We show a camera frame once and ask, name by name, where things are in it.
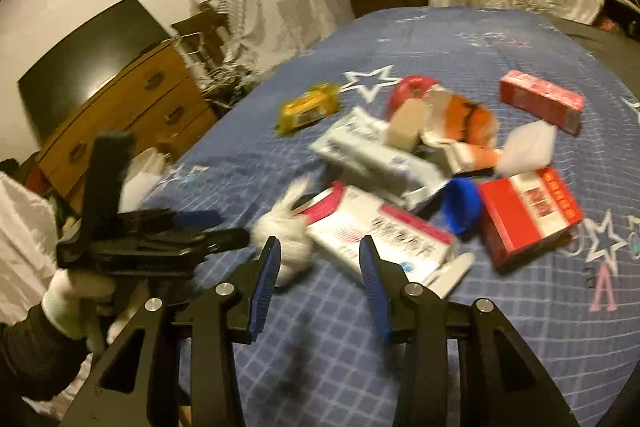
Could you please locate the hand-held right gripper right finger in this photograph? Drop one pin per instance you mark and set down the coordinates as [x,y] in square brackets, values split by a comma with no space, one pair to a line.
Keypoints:
[370,282]

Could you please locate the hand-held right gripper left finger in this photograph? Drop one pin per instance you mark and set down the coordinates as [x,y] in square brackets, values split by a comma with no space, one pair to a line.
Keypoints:
[265,287]

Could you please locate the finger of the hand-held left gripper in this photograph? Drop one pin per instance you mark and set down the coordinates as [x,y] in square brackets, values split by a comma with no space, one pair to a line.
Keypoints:
[225,239]
[200,218]

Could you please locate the white tissue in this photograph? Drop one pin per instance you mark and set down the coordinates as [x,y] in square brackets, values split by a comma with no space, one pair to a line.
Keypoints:
[285,227]

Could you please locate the pink white medicine box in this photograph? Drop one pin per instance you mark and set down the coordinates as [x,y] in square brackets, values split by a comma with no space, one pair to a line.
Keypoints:
[345,222]

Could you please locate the grey white medicine box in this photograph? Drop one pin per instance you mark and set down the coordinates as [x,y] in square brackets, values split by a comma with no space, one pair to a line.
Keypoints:
[370,157]

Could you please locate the orange foil packet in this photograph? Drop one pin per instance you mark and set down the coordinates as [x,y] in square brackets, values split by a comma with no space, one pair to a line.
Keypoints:
[470,117]

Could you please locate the long red box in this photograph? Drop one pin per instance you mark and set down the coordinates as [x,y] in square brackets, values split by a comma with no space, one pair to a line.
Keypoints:
[540,99]

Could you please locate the person's left forearm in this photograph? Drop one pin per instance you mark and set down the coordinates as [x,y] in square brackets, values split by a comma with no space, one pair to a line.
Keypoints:
[35,352]

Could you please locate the person's left hand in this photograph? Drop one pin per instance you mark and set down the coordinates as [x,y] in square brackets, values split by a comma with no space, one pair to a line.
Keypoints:
[70,302]

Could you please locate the blue star-print blanket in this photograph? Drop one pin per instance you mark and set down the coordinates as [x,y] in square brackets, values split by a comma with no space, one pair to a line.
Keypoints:
[240,167]

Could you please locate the pile of clothes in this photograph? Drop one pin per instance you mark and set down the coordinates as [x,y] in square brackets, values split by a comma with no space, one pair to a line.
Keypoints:
[35,179]

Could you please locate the white plastic stick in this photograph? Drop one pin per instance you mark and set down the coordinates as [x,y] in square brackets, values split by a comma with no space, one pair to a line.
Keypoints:
[452,269]

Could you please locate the wooden dresser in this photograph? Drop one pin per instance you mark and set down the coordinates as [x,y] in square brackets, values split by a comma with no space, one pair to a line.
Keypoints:
[130,97]

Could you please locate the blue plastic cap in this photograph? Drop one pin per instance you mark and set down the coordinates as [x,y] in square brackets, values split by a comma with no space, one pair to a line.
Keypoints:
[462,204]

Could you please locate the black television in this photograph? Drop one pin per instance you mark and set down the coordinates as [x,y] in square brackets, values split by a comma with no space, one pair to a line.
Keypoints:
[85,52]

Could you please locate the yellow snack packet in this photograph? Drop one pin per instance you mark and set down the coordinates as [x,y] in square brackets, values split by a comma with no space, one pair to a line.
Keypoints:
[307,107]

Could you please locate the small beige box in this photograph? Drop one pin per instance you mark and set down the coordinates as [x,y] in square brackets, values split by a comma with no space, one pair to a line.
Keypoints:
[405,127]

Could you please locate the orange white box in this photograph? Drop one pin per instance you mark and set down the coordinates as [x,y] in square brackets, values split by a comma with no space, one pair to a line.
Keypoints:
[470,157]

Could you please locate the red and white box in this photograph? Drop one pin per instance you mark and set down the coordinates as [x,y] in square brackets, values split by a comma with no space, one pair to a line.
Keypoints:
[525,217]

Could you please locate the red round lid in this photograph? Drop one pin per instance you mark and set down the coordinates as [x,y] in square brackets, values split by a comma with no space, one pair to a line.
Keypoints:
[407,89]

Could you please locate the striped cloth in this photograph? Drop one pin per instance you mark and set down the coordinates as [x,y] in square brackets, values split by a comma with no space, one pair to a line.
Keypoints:
[270,7]

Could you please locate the dark grey blanket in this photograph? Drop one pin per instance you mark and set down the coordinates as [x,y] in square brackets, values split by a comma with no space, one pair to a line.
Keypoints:
[600,52]

